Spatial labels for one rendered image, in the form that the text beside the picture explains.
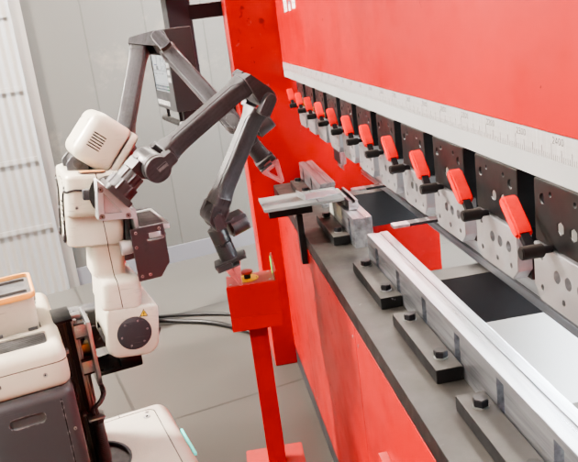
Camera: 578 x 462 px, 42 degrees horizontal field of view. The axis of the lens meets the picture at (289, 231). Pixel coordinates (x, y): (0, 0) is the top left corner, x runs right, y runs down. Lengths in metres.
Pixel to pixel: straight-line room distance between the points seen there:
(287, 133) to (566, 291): 2.44
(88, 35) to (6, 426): 3.41
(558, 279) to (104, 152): 1.48
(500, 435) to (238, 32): 2.34
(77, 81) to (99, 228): 2.98
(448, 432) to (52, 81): 4.19
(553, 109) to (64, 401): 1.61
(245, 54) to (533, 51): 2.36
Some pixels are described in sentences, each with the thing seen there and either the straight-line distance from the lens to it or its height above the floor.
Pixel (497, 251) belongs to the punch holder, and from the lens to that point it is 1.16.
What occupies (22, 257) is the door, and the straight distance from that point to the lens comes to 5.22.
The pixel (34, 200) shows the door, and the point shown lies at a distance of 5.15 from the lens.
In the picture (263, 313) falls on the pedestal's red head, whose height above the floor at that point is 0.71.
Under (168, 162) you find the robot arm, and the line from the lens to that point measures 2.07.
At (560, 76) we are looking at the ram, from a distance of 0.93.
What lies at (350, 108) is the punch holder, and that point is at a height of 1.32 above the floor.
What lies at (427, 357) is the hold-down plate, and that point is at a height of 0.91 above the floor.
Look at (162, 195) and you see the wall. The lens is 5.33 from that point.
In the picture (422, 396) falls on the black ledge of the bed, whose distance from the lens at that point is 1.43.
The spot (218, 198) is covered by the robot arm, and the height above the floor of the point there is 1.09.
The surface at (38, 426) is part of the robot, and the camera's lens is 2.21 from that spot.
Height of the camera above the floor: 1.57
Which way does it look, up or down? 16 degrees down
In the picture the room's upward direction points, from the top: 7 degrees counter-clockwise
